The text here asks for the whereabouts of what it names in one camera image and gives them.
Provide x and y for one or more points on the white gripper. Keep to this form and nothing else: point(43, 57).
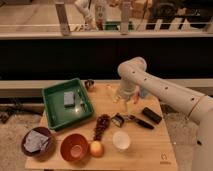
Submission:
point(122, 94)

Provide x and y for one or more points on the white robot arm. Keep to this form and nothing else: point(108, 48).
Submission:
point(197, 106)

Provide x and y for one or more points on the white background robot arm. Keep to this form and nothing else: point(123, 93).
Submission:
point(94, 21)

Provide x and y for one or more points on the small black metal clip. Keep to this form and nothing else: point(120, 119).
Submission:
point(118, 120)

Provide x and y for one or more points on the dark red grape bunch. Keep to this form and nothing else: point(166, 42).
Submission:
point(102, 124)

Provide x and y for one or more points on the white cup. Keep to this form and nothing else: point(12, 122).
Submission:
point(121, 140)

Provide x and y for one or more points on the grey sponge block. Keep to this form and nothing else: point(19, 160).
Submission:
point(69, 99)

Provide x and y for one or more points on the green plastic tray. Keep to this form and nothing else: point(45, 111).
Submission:
point(59, 116)

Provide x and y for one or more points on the yellow orange fruit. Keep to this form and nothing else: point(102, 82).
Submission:
point(96, 149)

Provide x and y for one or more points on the orange bowl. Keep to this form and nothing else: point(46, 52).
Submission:
point(74, 148)

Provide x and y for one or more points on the dark brown bowl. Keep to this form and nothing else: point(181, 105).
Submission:
point(49, 147)

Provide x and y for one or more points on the crumpled grey cloth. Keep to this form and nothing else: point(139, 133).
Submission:
point(35, 141)

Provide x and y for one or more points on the black handled brush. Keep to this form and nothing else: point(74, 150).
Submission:
point(138, 121)

